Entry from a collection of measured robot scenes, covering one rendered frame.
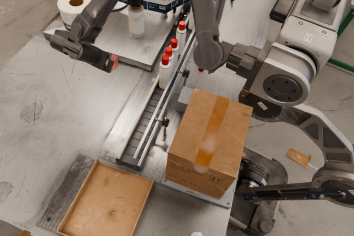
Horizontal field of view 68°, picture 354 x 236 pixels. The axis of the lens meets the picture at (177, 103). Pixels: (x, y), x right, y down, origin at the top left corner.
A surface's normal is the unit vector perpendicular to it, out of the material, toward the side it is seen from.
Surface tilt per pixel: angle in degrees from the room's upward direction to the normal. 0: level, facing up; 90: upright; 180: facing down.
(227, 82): 0
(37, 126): 0
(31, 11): 0
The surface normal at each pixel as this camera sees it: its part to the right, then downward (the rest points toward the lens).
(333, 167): -0.49, 0.70
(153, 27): 0.07, -0.57
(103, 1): -0.29, 0.22
